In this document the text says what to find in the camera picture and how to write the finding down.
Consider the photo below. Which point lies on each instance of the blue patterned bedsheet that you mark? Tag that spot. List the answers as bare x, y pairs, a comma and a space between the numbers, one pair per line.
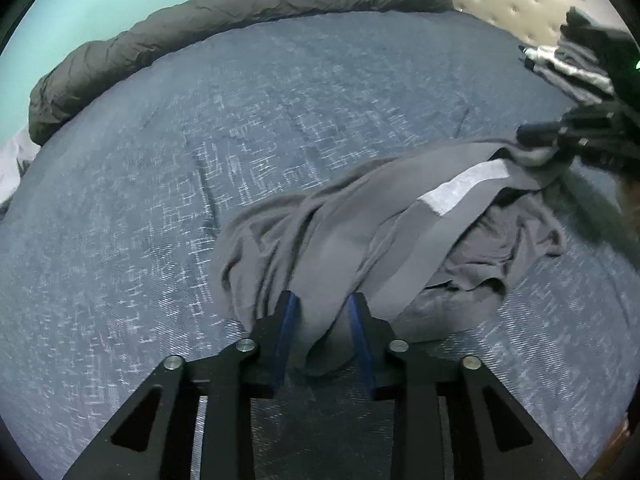
150, 210

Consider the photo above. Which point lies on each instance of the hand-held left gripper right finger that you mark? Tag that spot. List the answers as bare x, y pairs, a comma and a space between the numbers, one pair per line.
361, 340

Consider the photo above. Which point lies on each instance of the dark grey rolled duvet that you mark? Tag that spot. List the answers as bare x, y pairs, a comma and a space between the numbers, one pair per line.
200, 15

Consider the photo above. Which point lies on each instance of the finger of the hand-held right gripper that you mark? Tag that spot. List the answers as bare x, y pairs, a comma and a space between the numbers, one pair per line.
537, 133

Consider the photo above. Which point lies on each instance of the stack of folded clothes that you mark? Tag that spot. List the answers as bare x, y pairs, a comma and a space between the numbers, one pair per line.
565, 62

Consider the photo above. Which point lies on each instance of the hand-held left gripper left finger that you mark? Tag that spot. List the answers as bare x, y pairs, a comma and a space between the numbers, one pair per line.
287, 330

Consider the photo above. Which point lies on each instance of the light grey blanket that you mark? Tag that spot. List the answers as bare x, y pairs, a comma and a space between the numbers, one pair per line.
12, 165

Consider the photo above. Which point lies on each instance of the grey boxer briefs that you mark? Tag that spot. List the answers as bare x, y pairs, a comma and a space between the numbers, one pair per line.
360, 230

